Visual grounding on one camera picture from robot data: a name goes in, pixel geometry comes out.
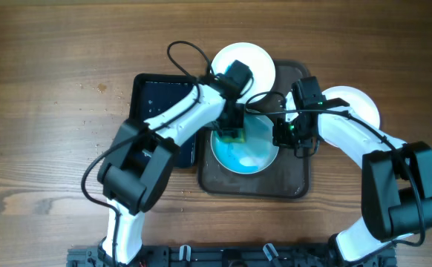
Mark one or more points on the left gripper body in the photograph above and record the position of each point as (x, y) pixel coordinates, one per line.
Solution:
(235, 120)

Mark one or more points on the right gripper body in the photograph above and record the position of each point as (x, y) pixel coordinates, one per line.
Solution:
(291, 134)

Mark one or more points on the green yellow sponge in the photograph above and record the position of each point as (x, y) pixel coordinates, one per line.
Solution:
(235, 135)

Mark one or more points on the pale blue plate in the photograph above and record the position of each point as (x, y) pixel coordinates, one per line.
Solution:
(252, 156)

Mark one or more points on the white plate top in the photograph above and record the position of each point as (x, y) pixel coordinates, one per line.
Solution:
(258, 61)

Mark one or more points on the white plate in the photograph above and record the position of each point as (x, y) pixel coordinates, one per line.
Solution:
(258, 61)
(360, 104)

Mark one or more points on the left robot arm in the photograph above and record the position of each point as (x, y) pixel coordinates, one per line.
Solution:
(136, 168)

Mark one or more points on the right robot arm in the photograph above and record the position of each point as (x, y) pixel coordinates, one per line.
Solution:
(396, 176)

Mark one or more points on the brown serving tray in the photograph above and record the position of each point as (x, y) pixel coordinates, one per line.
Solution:
(286, 179)

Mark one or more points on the black water tray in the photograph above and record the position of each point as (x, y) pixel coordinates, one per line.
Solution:
(153, 94)

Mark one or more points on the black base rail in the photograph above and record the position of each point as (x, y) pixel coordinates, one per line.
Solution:
(309, 254)

